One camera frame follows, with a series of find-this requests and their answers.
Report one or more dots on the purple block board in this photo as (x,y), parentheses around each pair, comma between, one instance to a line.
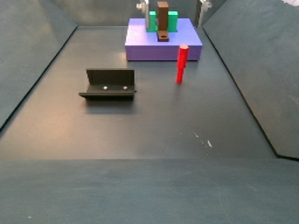
(144,48)

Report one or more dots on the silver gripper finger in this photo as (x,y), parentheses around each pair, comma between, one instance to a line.
(143,6)
(204,6)

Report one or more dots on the red peg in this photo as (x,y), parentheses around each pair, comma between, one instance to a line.
(181,61)

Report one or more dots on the green upright block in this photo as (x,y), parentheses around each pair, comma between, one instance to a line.
(172,22)

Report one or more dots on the black angle bracket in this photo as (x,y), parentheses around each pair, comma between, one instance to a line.
(109,83)

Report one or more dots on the brown L-shaped bracket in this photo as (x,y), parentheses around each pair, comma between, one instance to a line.
(163,22)

